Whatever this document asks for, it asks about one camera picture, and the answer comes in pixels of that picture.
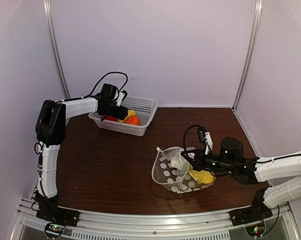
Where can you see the left aluminium corner post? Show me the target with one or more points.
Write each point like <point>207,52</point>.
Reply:
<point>55,49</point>

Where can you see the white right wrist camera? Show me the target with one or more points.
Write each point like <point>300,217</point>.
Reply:
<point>204,137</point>

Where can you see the aluminium corner post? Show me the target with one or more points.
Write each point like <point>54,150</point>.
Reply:
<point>55,49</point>
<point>254,34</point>

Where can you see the clear zip top bag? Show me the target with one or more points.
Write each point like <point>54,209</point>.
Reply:
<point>170,170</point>

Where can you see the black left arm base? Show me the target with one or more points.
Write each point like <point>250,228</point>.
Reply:
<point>58,215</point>

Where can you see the red fake food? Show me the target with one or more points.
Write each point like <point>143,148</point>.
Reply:
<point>109,118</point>

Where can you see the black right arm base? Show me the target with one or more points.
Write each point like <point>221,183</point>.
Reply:
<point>251,214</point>

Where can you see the right aluminium corner post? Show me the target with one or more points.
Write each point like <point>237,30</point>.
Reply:
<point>254,34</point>

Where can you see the orange fake food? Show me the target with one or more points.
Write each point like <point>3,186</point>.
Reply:
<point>133,120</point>

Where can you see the yellow fake banana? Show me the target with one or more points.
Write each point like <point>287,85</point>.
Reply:
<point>130,113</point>

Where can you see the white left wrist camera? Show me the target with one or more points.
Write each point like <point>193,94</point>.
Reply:
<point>120,97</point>

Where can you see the white plastic perforated basket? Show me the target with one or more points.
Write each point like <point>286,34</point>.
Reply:
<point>141,111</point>

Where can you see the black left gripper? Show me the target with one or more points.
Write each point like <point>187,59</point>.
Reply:
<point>121,114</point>

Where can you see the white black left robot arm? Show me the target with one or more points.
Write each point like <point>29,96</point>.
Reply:
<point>51,132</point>

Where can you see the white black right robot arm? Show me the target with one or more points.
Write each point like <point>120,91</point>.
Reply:
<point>251,171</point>

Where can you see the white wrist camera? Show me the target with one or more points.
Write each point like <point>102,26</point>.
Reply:
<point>204,137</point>
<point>120,97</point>

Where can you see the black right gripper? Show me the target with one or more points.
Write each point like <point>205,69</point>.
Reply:
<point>198,162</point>

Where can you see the yellow fake lemon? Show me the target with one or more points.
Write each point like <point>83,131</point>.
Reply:
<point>203,177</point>

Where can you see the aluminium front rail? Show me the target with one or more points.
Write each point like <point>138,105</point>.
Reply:
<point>212,225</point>

